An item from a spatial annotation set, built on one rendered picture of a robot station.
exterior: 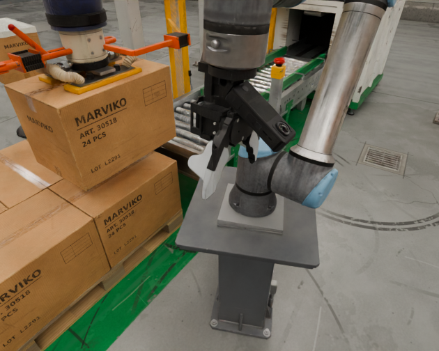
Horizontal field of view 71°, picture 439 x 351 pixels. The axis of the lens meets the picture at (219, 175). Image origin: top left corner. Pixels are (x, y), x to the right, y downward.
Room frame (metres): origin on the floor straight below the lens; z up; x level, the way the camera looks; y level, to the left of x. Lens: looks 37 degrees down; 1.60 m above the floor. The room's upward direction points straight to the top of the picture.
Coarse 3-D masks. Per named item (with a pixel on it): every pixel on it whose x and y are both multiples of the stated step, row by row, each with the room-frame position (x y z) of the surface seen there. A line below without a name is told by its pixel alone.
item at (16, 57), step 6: (12, 54) 1.15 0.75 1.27; (18, 54) 1.19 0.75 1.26; (24, 54) 1.19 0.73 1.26; (30, 54) 1.19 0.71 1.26; (36, 54) 1.16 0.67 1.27; (18, 60) 1.12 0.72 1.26; (24, 60) 1.12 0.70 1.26; (30, 60) 1.14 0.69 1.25; (36, 60) 1.17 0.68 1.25; (42, 60) 1.18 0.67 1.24; (24, 66) 1.13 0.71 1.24; (30, 66) 1.13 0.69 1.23; (36, 66) 1.15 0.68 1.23; (42, 66) 1.17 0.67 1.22; (24, 72) 1.12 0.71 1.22
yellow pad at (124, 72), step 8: (88, 72) 1.28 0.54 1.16; (112, 72) 1.35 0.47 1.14; (120, 72) 1.35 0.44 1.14; (128, 72) 1.37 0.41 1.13; (136, 72) 1.40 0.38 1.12; (88, 80) 1.25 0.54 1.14; (96, 80) 1.25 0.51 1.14; (104, 80) 1.27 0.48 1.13; (112, 80) 1.29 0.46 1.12; (64, 88) 1.21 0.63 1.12; (72, 88) 1.18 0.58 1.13; (80, 88) 1.18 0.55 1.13; (88, 88) 1.20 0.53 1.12
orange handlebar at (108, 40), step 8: (112, 40) 1.46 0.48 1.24; (168, 40) 1.42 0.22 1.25; (56, 48) 1.30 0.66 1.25; (64, 48) 1.32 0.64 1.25; (104, 48) 1.35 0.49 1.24; (112, 48) 1.32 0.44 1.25; (120, 48) 1.30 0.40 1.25; (144, 48) 1.30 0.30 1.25; (152, 48) 1.33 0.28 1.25; (160, 48) 1.37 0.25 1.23; (48, 56) 1.21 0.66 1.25; (56, 56) 1.24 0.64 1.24; (0, 64) 1.08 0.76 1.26; (8, 64) 1.10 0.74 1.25; (16, 64) 1.12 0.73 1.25; (0, 72) 1.07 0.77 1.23
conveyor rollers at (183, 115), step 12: (288, 60) 3.55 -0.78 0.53; (300, 60) 3.49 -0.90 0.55; (264, 72) 3.12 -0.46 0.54; (288, 72) 3.08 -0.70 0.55; (252, 84) 2.79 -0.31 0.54; (264, 84) 2.81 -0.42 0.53; (180, 108) 2.25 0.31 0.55; (180, 120) 2.11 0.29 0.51; (180, 132) 1.88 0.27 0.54; (192, 144) 1.71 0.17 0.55; (204, 144) 1.75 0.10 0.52
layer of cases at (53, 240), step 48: (0, 192) 1.23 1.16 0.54; (48, 192) 1.23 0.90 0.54; (96, 192) 1.23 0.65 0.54; (144, 192) 1.31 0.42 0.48; (0, 240) 0.91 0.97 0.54; (48, 240) 0.91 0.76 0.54; (96, 240) 1.03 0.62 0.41; (0, 288) 0.69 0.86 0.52; (48, 288) 0.80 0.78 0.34; (0, 336) 0.61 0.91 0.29
